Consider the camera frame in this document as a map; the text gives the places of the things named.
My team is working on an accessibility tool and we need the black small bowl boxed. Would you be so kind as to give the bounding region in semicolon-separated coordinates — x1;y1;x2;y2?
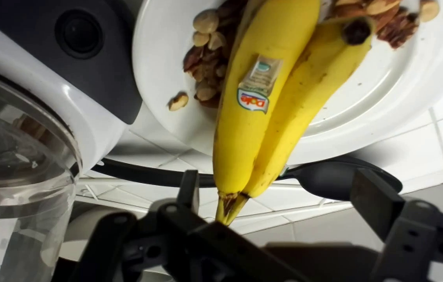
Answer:
92;156;403;203

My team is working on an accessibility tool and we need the glass coffee carafe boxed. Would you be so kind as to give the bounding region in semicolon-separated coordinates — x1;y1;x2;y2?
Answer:
0;65;84;282

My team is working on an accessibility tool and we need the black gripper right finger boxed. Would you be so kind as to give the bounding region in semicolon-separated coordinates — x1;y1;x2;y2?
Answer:
348;167;443;282

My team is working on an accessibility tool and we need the yellow banana bunch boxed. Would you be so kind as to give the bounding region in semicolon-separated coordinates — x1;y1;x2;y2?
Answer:
211;0;373;228

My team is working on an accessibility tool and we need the white plate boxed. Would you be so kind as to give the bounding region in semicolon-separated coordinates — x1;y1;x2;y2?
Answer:
131;0;443;167

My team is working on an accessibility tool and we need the pile of mixed nuts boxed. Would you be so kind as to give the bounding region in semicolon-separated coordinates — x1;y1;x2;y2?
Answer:
165;0;441;114

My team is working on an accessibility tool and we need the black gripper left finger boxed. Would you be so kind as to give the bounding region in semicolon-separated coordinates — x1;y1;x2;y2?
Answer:
68;170;305;282

